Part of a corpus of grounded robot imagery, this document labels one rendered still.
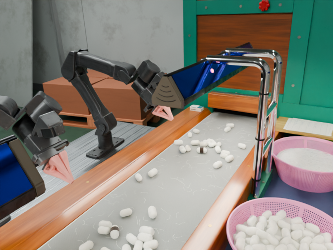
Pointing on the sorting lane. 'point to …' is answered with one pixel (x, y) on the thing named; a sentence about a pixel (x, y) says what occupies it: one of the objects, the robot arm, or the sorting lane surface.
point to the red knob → (264, 5)
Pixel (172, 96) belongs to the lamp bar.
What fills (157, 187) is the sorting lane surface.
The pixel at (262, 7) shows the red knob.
